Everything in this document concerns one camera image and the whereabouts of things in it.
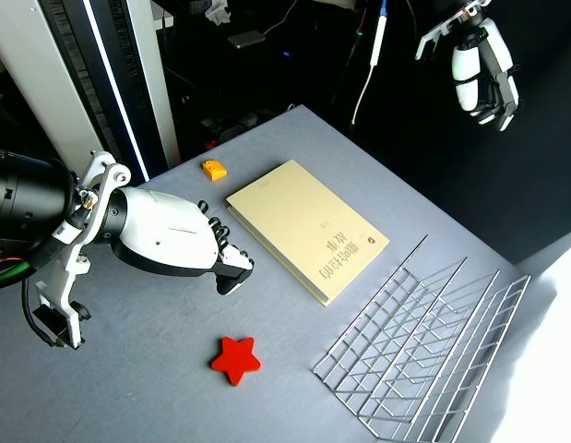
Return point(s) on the grey table cloth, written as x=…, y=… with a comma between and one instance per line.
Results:
x=151, y=369

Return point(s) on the grey flat power bank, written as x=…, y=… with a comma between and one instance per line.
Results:
x=246, y=39

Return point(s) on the crumpled white paper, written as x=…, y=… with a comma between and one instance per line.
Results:
x=218, y=13

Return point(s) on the black power strip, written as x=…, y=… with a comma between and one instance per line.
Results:
x=229, y=127

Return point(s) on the red star block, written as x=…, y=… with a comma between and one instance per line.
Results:
x=236, y=362

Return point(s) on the white upright frame black strips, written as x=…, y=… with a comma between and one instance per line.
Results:
x=36, y=69

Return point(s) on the orange toy brick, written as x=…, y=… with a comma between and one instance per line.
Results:
x=214, y=171

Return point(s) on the beige paperback book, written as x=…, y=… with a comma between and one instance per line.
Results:
x=303, y=226

